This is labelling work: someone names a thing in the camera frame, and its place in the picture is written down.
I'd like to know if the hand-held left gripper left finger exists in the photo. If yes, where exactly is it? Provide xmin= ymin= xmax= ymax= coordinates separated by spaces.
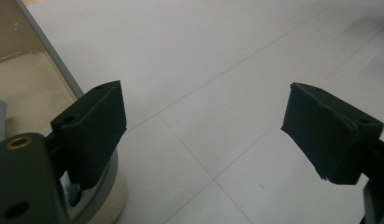
xmin=50 ymin=79 xmax=128 ymax=191

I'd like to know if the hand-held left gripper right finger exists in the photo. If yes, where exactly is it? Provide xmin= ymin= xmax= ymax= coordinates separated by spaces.
xmin=280 ymin=81 xmax=384 ymax=186

